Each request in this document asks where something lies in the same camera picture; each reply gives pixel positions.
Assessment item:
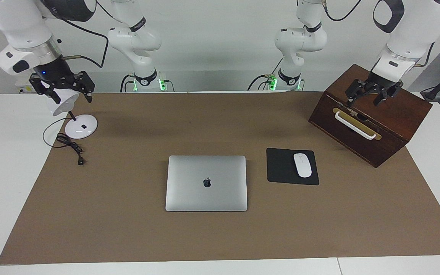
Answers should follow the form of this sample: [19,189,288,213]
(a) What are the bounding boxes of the brown table mat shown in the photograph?
[0,92,440,265]

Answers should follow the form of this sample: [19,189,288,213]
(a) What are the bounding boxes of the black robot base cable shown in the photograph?
[247,57,284,91]
[120,74,137,93]

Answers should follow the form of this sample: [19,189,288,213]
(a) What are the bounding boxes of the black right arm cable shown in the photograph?
[61,0,110,69]

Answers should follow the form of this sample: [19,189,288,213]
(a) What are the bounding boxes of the silver apple laptop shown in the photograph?
[165,155,248,212]

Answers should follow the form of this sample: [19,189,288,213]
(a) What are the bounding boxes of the black lamp power cable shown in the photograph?
[43,116,86,166]

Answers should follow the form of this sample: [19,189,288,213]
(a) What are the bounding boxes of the black mouse pad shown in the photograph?
[266,148,320,186]

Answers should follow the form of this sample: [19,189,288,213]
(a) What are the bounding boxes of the white desk lamp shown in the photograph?
[46,90,98,139]

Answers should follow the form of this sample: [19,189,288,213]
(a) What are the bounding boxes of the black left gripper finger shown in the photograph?
[345,79,369,107]
[374,85,404,107]

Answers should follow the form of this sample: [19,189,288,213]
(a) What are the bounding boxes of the white computer mouse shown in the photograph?
[293,153,312,178]

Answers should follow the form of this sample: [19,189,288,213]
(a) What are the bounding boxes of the white power strip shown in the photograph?
[15,76,39,94]

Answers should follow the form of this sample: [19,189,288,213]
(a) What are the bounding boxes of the white box handle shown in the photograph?
[335,111,377,140]

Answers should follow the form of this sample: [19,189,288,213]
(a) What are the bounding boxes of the dark brown wooden box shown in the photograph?
[308,64,433,168]

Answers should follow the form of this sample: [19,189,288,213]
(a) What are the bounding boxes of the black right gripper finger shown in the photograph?
[71,71,95,103]
[29,74,61,104]

